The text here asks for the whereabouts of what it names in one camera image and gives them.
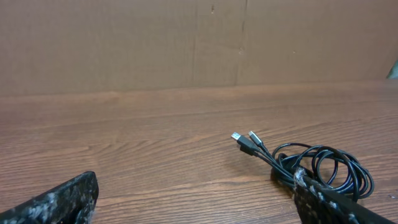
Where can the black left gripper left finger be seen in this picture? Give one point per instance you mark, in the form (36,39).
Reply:
(72,202)

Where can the brown cardboard wall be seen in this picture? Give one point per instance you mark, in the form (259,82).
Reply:
(50,47)

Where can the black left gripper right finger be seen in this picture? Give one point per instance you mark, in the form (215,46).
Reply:
(317,204)

